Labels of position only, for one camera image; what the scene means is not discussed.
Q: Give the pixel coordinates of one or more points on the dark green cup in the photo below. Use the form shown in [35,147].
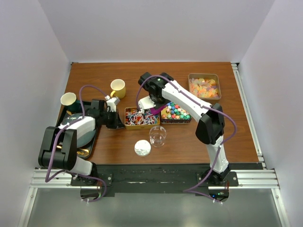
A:
[75,107]

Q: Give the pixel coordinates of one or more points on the clear glass jar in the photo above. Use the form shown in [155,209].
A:
[157,136]

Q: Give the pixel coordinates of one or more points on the silver jar lid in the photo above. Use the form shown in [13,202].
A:
[142,148]

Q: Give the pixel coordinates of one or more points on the silver popsicle candy tin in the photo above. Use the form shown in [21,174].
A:
[204,86]

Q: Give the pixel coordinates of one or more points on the black tray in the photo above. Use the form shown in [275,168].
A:
[90,142]

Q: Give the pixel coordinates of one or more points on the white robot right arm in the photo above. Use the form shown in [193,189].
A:
[163,89]

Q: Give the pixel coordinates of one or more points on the grey blue plate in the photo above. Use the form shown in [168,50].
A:
[87,137]

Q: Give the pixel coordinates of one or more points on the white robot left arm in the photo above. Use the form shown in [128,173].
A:
[59,145]

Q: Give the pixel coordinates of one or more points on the white paper cup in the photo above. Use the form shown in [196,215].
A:
[68,100]

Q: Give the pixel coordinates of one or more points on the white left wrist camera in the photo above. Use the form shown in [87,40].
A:
[112,103]

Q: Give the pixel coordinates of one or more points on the yellow mug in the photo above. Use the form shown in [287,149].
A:
[118,88]

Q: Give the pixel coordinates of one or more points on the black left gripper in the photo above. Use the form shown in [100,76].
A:
[117,123]

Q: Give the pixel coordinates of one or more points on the purple plastic scoop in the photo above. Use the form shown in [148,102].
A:
[155,111]

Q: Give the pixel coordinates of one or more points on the star candy tin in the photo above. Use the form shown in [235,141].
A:
[174,114]

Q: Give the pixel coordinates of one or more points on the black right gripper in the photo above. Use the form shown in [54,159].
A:
[159,104]

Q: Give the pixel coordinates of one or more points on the gold lollipop tin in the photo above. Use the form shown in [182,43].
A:
[135,120]

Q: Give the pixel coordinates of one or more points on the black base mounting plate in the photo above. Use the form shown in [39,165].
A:
[108,180]

